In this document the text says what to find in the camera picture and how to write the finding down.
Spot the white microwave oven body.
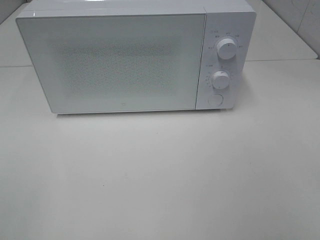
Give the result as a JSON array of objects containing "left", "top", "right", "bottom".
[{"left": 15, "top": 0, "right": 257, "bottom": 112}]

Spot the upper white power knob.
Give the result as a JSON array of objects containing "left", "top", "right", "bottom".
[{"left": 216, "top": 37, "right": 237, "bottom": 60}]

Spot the round white door button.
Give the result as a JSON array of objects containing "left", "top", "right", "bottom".
[{"left": 208, "top": 94, "right": 224, "bottom": 107}]

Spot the white microwave door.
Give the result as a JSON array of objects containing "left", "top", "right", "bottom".
[{"left": 16, "top": 14, "right": 206, "bottom": 114}]

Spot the white timer knob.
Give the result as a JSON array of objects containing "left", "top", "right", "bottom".
[{"left": 210, "top": 70, "right": 231, "bottom": 90}]

